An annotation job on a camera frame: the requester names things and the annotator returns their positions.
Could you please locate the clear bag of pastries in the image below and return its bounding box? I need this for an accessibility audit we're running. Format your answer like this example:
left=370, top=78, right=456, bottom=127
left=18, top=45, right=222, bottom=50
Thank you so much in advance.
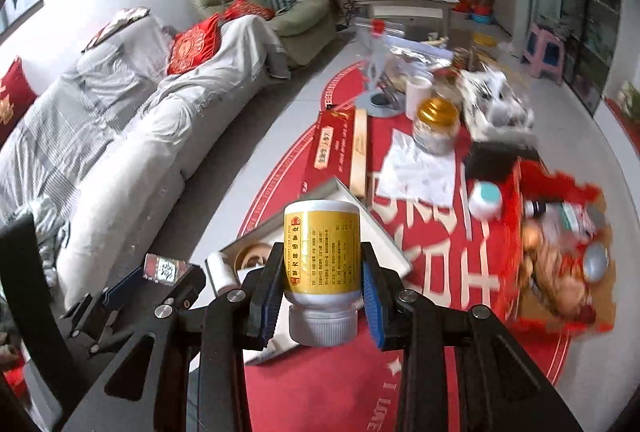
left=520, top=217, right=601, bottom=318

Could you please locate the glass jar gold lid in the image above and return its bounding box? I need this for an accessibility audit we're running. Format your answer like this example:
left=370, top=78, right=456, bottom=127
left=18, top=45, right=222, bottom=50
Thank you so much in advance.
left=412, top=97, right=462, bottom=155

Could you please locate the white pill bottle blue label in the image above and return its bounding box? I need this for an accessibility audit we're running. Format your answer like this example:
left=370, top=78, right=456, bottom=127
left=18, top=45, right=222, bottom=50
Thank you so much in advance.
left=206, top=251, right=241, bottom=297

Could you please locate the white cylinder cup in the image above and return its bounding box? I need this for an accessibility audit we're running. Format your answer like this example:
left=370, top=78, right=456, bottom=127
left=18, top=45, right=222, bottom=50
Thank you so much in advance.
left=405, top=76, right=433, bottom=119

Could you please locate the grey tray box white inside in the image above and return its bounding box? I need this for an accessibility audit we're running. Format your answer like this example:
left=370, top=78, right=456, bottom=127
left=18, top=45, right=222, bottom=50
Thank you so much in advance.
left=220, top=176, right=413, bottom=365

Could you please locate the black pouch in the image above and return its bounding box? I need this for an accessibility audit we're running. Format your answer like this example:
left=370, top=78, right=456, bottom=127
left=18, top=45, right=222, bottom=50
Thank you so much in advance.
left=465, top=142, right=541, bottom=180

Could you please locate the red embroidered cushion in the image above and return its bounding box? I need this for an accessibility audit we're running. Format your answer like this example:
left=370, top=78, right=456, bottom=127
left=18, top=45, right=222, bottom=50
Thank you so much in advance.
left=166, top=14, right=223, bottom=76
left=0, top=56, right=40, bottom=148
left=222, top=0, right=277, bottom=22

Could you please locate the grey covered sofa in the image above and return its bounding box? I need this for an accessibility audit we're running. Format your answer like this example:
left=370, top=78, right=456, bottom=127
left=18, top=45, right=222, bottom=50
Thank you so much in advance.
left=0, top=5, right=293, bottom=308

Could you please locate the striped cushion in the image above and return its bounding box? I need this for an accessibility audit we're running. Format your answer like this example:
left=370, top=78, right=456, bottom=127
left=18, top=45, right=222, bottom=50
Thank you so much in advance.
left=82, top=6, right=151, bottom=53

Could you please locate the yellow label bottle white cap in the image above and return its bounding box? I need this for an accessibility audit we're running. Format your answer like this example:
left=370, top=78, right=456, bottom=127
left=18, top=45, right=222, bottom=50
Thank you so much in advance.
left=282, top=199, right=362, bottom=347

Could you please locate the white plastic bag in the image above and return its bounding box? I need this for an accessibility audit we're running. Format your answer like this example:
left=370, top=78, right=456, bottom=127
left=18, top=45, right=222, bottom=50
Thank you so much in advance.
left=460, top=67, right=536, bottom=138

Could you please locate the white table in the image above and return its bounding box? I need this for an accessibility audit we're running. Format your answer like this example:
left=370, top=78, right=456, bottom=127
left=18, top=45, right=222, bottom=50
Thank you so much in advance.
left=352, top=0, right=461, bottom=38

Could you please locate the white jar teal lid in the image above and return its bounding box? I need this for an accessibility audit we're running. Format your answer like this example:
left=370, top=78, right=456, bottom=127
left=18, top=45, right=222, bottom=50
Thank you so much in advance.
left=469, top=181, right=503, bottom=219

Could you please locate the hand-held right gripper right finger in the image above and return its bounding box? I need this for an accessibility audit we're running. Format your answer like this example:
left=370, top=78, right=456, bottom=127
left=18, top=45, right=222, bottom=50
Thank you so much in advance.
left=359, top=242, right=585, bottom=432

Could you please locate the white printed paper sheet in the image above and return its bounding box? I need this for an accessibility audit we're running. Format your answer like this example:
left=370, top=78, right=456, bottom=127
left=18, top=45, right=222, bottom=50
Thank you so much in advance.
left=375, top=129, right=457, bottom=208

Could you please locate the pink stool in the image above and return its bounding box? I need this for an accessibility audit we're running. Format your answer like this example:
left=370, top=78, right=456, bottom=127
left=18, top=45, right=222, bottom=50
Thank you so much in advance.
left=521, top=23, right=566, bottom=86

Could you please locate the metal can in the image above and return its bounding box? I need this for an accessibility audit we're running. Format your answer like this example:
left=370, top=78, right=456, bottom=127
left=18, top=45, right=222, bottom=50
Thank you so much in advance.
left=580, top=242, right=611, bottom=283

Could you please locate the clear plastic container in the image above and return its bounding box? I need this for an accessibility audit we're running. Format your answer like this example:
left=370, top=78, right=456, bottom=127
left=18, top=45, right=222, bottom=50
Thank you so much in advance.
left=550, top=202, right=598, bottom=238

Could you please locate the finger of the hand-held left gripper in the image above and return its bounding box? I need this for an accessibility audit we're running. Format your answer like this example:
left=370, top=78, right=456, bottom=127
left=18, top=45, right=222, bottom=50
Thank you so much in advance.
left=80, top=268, right=153, bottom=310
left=154, top=263, right=207, bottom=314

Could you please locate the clear zip bag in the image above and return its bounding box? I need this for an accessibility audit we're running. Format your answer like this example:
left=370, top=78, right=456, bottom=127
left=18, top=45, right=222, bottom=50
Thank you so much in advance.
left=352, top=18, right=456, bottom=83

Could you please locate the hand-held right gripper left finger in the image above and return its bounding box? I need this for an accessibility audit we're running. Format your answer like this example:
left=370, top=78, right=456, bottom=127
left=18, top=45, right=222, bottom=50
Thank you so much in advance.
left=60, top=242, right=286, bottom=432

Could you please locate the metal phone stand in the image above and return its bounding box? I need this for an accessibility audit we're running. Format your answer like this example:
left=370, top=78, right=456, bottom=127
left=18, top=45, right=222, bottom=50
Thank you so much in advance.
left=356, top=57, right=406, bottom=118

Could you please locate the green armchair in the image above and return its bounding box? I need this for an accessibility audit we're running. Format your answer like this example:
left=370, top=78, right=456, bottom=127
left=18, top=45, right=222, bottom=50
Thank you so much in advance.
left=192, top=0, right=337, bottom=67

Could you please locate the small brown paper ring box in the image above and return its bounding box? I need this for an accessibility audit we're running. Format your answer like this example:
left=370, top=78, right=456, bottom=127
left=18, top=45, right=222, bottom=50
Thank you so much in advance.
left=234, top=242, right=273, bottom=269

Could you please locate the long red gift box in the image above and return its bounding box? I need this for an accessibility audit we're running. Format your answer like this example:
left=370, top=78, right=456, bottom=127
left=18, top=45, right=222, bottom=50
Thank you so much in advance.
left=302, top=108, right=357, bottom=183

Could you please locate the red cardboard box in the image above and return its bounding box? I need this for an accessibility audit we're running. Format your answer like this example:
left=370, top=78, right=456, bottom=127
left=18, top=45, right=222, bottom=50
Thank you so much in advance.
left=507, top=157, right=618, bottom=338

